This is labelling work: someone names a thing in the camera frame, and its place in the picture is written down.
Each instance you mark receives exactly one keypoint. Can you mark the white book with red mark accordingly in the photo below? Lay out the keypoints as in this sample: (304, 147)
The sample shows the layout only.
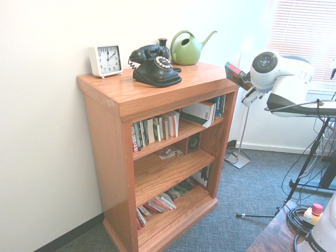
(168, 200)

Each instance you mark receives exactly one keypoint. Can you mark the green cover paperback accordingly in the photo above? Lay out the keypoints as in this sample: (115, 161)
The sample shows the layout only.
(156, 130)

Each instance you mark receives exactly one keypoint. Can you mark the black vintage rotary telephone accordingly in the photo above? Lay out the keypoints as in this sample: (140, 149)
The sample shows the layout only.
(152, 71)

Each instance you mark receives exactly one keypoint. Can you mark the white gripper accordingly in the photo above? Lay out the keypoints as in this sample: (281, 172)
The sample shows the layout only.
(252, 97)

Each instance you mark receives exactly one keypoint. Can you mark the large white green book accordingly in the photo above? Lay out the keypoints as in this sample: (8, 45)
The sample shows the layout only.
(199, 113)

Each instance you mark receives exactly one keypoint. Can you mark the metal floor stand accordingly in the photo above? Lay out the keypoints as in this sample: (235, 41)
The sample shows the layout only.
(242, 131)

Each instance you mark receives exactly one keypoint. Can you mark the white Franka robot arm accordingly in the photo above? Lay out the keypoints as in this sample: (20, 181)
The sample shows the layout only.
(286, 84)

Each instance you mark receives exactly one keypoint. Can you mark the green plastic watering can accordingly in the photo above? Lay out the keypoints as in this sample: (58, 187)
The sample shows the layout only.
(185, 51)

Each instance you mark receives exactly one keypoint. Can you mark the black tripod stand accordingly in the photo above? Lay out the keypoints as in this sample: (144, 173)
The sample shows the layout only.
(309, 160)

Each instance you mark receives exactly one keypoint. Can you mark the dark green photo book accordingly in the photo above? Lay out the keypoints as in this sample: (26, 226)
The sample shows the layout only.
(182, 189)

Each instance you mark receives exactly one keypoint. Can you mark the white window blind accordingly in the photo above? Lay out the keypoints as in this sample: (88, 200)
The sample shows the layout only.
(302, 26)

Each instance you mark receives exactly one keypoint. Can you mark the black desk leg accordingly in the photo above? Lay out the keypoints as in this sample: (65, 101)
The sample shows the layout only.
(329, 173)

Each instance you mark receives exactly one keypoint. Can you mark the oak wooden bookshelf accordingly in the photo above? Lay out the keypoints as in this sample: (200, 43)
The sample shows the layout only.
(157, 89)

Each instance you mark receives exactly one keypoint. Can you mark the cream paperback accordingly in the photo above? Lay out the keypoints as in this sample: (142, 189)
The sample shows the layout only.
(164, 128)

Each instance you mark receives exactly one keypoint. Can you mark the Thailand travel guide book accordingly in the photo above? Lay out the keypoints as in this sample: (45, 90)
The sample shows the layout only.
(218, 107)

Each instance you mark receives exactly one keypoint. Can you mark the colourful spine paperback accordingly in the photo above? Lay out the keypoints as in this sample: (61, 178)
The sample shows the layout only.
(143, 134)

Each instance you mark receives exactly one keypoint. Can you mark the thick white paged paperback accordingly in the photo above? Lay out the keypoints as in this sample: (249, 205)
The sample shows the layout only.
(174, 123)

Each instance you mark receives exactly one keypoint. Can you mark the yellow red emergency stop button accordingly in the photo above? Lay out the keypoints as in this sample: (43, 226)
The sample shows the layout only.
(313, 214)

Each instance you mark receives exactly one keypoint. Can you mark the red white spine book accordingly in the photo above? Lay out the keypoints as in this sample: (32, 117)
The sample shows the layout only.
(135, 137)

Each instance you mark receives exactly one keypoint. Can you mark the loose white papers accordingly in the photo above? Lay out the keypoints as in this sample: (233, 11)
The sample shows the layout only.
(168, 153)

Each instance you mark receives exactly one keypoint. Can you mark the dark ceramic vase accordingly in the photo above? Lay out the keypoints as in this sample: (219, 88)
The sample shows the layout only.
(163, 43)

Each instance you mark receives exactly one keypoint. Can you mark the red cover book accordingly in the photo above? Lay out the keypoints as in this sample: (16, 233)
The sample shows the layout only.
(140, 220)

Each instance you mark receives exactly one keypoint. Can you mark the white square alarm clock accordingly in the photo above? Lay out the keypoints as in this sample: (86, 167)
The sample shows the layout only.
(107, 61)

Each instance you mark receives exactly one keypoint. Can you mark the colourful teal red book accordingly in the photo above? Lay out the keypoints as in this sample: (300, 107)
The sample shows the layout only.
(235, 73)

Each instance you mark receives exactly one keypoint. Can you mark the thin grey white book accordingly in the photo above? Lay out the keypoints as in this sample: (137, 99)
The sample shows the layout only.
(157, 206)

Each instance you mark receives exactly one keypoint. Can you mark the small wooden speaker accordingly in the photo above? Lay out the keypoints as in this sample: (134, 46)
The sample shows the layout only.
(193, 143)

